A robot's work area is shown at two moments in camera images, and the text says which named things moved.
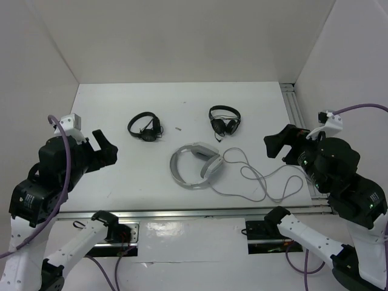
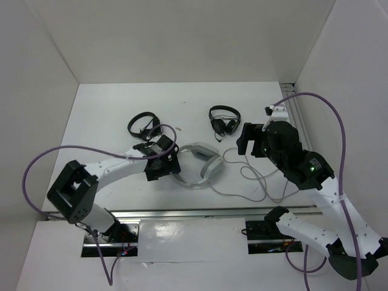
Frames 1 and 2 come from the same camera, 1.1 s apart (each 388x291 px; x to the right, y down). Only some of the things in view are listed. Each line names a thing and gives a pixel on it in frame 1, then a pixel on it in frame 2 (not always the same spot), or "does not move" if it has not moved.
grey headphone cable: [288, 185] -> [244, 162]
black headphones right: [222, 124] does not move
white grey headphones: [204, 151] does not move
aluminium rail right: [296, 120] does not move
